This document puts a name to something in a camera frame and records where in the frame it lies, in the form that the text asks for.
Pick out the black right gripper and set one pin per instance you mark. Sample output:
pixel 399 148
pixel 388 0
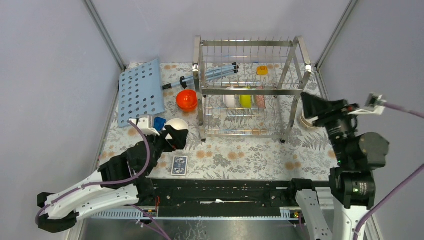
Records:
pixel 313 105

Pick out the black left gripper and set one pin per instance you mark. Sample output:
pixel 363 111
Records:
pixel 179 140

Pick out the beige floral bowl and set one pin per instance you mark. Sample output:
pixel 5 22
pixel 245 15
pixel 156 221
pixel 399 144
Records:
pixel 306 125
pixel 307 121

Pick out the beige floral bowl front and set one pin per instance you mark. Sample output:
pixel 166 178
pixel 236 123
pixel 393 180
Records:
pixel 307 121

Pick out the white ribbed bowl front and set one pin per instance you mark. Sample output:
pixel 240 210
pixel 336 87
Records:
pixel 176 124

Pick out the orange plastic bowl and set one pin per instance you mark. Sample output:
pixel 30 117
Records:
pixel 187 100

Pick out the stainless steel dish rack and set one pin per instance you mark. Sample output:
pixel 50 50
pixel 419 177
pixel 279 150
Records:
pixel 229 67

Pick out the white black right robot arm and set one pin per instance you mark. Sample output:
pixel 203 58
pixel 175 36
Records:
pixel 351 183

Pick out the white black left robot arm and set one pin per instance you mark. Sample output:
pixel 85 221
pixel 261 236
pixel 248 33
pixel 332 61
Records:
pixel 123 180

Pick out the blue playing card box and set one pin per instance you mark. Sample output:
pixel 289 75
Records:
pixel 179 166

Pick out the blue toy car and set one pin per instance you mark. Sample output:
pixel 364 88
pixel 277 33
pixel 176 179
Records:
pixel 159 123

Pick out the light blue perforated panel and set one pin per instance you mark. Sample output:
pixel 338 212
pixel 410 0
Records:
pixel 140 92

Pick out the small orange yellow cup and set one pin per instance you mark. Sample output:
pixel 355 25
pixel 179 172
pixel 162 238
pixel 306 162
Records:
pixel 262 70

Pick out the yellow green bowl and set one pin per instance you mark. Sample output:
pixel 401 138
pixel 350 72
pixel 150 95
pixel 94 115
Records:
pixel 245 101

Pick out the white ceramic bowl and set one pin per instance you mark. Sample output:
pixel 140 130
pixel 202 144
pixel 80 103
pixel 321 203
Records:
pixel 229 101

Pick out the floral patterned table mat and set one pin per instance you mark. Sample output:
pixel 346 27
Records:
pixel 250 152

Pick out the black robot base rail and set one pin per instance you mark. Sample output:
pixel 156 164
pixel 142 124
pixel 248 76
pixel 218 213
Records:
pixel 182 198

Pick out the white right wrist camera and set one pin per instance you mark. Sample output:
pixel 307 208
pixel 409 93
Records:
pixel 374 105

